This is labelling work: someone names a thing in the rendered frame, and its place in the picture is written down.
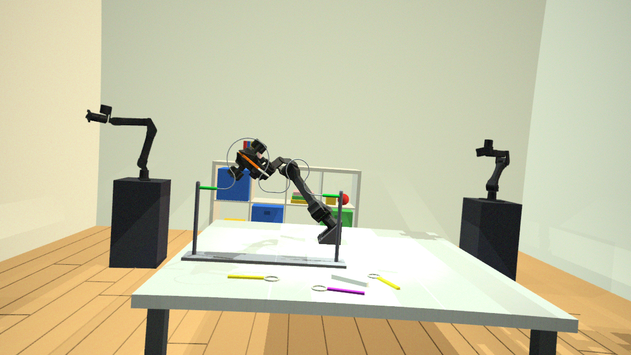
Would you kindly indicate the white rectangular bar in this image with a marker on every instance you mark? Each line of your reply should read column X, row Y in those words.
column 350, row 280

